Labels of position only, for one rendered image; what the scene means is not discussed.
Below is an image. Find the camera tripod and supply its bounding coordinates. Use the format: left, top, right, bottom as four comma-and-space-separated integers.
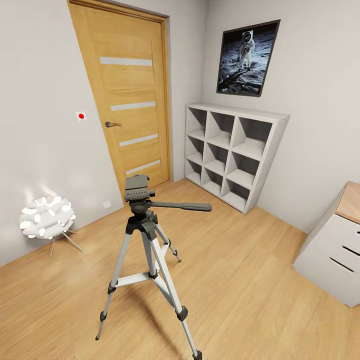
95, 174, 213, 360

